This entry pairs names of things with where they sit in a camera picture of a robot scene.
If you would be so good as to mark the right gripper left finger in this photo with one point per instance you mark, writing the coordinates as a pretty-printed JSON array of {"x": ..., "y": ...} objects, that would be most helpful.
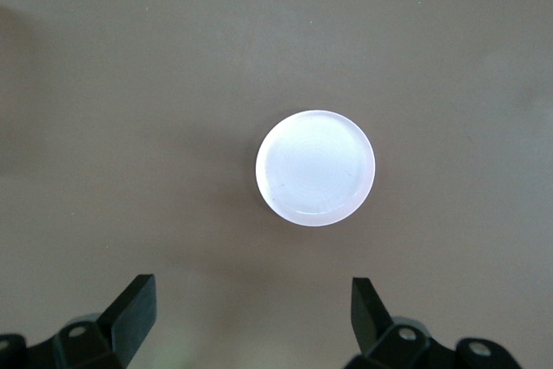
[{"x": 121, "y": 321}]

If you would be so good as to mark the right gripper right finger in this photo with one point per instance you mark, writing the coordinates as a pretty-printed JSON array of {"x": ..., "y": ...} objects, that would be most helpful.
[{"x": 371, "y": 321}]

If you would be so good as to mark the pink round plate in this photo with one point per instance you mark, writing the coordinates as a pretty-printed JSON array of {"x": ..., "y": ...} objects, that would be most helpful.
[{"x": 315, "y": 168}]

